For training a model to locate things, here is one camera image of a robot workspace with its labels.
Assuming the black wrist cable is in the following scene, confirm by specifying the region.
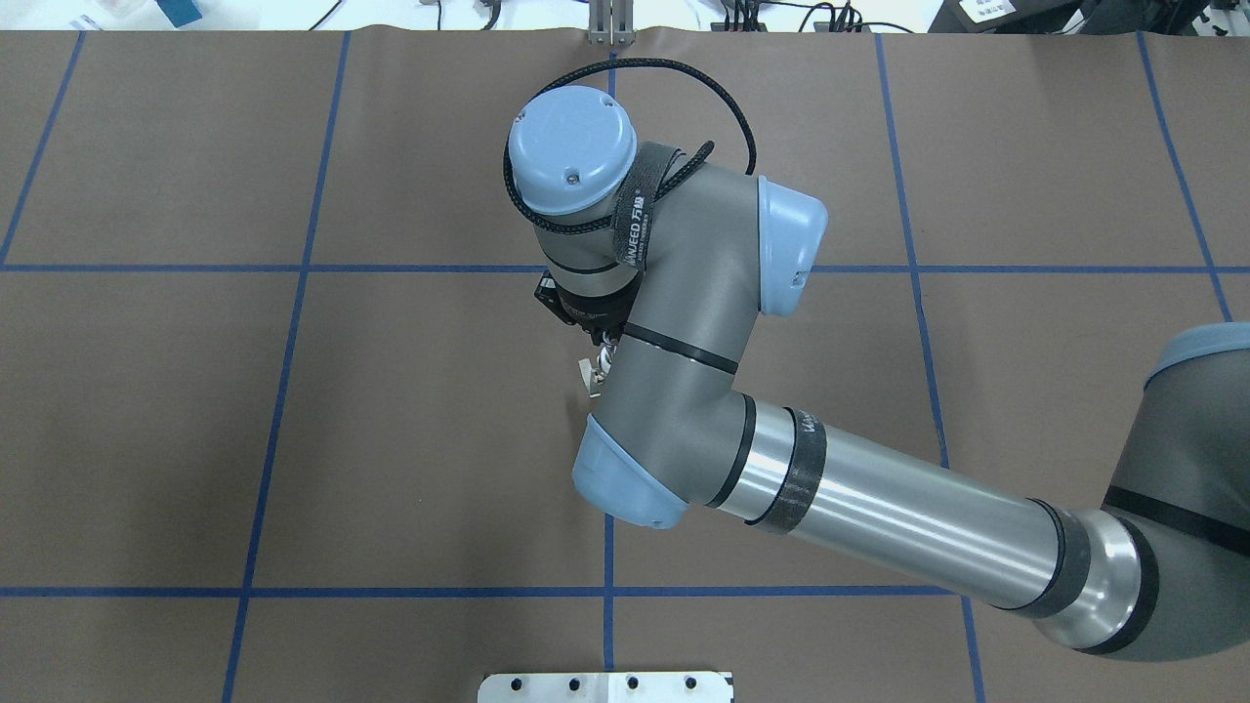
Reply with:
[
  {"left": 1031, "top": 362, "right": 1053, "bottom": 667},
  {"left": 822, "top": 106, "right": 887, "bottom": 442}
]
[{"left": 503, "top": 58, "right": 758, "bottom": 235}]

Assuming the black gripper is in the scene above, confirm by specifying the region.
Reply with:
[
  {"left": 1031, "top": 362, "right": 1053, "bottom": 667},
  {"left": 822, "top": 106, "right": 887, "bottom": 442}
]
[{"left": 534, "top": 270, "right": 638, "bottom": 346}]

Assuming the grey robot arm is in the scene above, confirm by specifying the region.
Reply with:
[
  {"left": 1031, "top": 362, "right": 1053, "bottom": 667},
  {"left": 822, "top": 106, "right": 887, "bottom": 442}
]
[{"left": 504, "top": 85, "right": 1248, "bottom": 662}]

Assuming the white camera mast base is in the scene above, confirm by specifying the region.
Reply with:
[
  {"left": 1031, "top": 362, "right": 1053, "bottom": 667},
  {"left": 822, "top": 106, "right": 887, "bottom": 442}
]
[{"left": 478, "top": 669, "right": 736, "bottom": 702}]

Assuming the white PPR valve with handle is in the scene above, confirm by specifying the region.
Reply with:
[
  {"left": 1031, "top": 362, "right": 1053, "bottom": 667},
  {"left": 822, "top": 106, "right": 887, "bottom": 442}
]
[{"left": 578, "top": 331, "right": 619, "bottom": 397}]

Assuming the black velcro strap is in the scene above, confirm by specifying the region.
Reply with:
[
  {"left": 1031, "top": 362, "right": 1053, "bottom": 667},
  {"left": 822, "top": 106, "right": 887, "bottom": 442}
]
[{"left": 613, "top": 143, "right": 716, "bottom": 269}]

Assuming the aluminium frame post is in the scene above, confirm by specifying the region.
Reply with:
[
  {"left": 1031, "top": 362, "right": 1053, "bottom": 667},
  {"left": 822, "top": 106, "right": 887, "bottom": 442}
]
[{"left": 586, "top": 0, "right": 638, "bottom": 49}]

